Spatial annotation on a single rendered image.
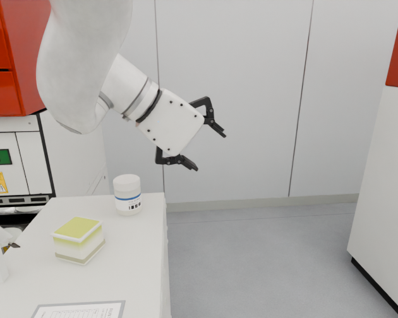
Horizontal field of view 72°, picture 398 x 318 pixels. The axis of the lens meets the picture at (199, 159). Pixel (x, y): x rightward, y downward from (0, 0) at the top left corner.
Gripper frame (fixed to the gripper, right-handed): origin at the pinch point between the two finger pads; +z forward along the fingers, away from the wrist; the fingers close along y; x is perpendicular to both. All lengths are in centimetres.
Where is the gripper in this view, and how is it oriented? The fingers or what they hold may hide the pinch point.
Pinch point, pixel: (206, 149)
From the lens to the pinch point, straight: 58.1
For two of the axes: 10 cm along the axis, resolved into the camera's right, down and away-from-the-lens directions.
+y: 6.3, -7.6, -1.5
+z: 7.3, 5.2, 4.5
